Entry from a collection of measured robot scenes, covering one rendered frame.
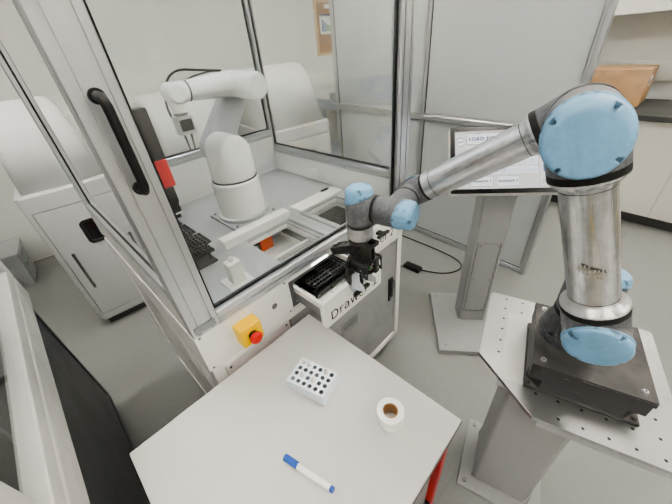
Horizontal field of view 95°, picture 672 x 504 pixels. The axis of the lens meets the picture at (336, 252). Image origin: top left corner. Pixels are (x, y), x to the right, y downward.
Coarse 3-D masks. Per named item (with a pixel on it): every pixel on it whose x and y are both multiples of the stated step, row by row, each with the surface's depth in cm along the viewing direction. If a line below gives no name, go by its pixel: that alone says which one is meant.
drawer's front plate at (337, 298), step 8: (376, 280) 112; (344, 288) 98; (368, 288) 109; (328, 296) 95; (336, 296) 96; (344, 296) 99; (352, 296) 103; (360, 296) 107; (320, 304) 93; (328, 304) 94; (336, 304) 98; (344, 304) 101; (352, 304) 105; (328, 312) 96; (336, 312) 99; (344, 312) 103; (328, 320) 98; (336, 320) 101
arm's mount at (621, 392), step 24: (528, 336) 95; (528, 360) 86; (552, 360) 79; (576, 360) 78; (528, 384) 83; (552, 384) 79; (576, 384) 76; (600, 384) 73; (624, 384) 72; (648, 384) 72; (600, 408) 76; (624, 408) 73; (648, 408) 70
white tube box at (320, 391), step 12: (300, 360) 92; (312, 372) 90; (336, 372) 88; (288, 384) 88; (300, 384) 86; (312, 384) 85; (324, 384) 85; (336, 384) 88; (312, 396) 84; (324, 396) 82
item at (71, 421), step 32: (32, 320) 109; (32, 352) 90; (64, 352) 137; (32, 384) 76; (64, 384) 109; (96, 384) 156; (32, 416) 67; (64, 416) 82; (96, 416) 122; (32, 448) 62; (64, 448) 70; (96, 448) 99; (128, 448) 137; (64, 480) 62; (96, 480) 84; (128, 480) 109
